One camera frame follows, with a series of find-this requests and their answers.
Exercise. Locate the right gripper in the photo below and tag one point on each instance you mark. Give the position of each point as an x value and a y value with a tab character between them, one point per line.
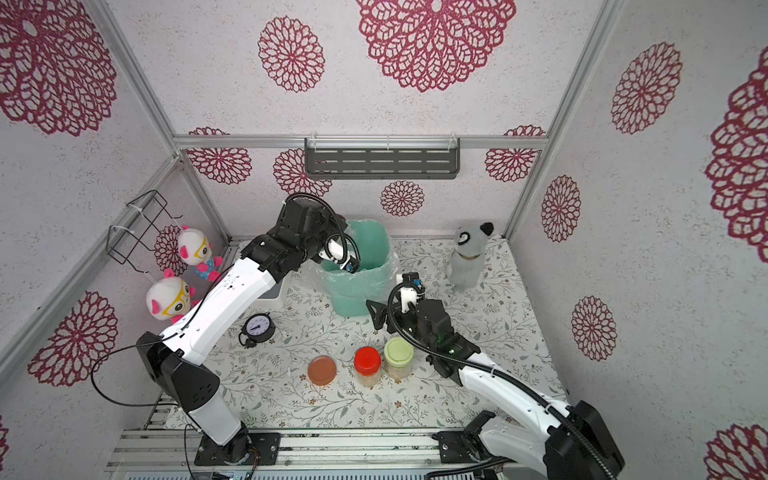
389	309

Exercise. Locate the red lidded peanut jar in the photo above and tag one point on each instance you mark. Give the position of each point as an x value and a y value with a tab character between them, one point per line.
367	366

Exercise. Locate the brown jar lid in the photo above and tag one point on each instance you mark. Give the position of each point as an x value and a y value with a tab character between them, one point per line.
322	370

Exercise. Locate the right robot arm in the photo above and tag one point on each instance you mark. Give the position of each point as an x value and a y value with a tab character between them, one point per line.
551	437

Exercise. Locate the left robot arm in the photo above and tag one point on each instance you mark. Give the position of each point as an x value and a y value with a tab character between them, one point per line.
174	359

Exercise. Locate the green lidded peanut jar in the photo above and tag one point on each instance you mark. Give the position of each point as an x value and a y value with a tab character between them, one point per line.
398	354

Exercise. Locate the green trash bin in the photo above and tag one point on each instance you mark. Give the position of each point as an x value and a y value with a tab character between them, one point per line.
347	307

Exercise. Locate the grey plush dog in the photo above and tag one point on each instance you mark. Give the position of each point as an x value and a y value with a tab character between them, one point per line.
468	256

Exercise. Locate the small black alarm clock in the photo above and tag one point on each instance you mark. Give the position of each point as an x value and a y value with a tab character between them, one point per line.
258	328

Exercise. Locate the upper pink white plush doll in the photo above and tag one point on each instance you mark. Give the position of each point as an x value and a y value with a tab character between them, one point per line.
196	250

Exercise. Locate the pink white plush doll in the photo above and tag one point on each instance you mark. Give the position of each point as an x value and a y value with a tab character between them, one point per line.
196	250
170	298

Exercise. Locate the lower pink white plush doll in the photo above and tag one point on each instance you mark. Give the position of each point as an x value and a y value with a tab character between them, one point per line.
170	298

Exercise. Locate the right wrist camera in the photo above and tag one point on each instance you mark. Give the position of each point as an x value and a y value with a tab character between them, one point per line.
411	293

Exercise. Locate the aluminium rail frame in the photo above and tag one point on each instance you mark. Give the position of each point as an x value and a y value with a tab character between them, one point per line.
379	453

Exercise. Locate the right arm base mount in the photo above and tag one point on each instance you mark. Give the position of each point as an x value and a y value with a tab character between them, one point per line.
464	446

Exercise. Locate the grey wall shelf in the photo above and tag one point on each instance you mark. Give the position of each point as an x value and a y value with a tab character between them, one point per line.
386	160

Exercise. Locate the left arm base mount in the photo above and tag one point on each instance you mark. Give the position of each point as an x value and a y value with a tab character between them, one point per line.
252	448

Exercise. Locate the black wire basket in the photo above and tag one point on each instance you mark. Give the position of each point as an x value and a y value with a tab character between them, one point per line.
147	240

